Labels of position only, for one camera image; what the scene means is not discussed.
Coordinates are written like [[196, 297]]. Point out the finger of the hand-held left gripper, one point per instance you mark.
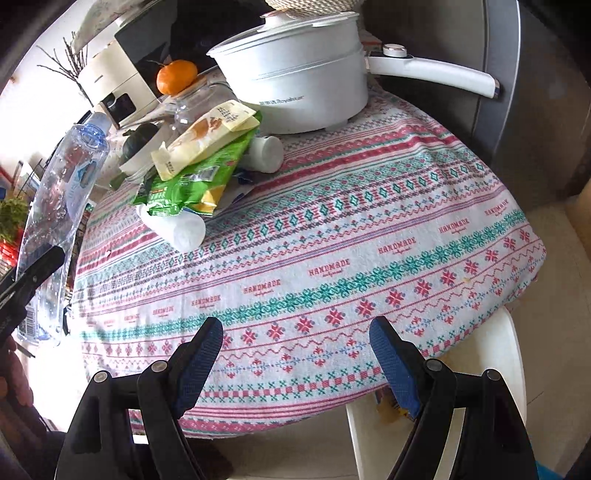
[[32, 274]]

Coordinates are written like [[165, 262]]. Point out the clear glass jar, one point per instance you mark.
[[198, 106]]

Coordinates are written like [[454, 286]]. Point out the green snack bag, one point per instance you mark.
[[198, 180]]

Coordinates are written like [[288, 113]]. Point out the cream air fryer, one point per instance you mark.
[[111, 78]]

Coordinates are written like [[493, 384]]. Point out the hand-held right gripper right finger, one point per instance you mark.
[[397, 364]]

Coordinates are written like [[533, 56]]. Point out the small white cup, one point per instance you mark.
[[265, 154]]

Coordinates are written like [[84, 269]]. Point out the green leafy plant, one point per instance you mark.
[[11, 219]]

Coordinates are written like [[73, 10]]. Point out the red packets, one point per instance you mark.
[[8, 251]]

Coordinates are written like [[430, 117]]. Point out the white plastic bin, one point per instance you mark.
[[503, 350]]

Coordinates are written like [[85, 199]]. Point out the green squash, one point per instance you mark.
[[138, 138]]

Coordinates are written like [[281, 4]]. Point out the clear plastic water bottle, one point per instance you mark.
[[69, 184]]

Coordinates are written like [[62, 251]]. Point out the white bowl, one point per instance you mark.
[[136, 161]]

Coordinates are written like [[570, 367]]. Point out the person's left hand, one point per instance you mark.
[[14, 374]]

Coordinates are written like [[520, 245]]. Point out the person's left forearm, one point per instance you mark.
[[23, 447]]

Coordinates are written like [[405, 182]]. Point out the blue plastic bag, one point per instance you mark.
[[549, 473]]

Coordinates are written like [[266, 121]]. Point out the white electric cooking pot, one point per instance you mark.
[[300, 78]]

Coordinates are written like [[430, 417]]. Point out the cream yellow snack bag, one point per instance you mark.
[[203, 134]]

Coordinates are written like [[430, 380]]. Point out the orange fruit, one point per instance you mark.
[[176, 77]]

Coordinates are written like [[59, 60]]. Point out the dry twigs bundle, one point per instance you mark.
[[64, 64]]

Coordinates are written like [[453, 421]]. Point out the small plastic bottle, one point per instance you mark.
[[182, 230]]

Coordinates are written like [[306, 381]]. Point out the floral fabric cover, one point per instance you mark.
[[97, 23]]

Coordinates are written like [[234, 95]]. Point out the grey refrigerator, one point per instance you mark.
[[531, 115]]

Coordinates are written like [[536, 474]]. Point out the black microwave oven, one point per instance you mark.
[[152, 46]]

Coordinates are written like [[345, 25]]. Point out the patterned striped tablecloth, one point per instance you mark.
[[323, 254]]

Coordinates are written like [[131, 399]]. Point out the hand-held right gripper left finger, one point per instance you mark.
[[198, 364]]

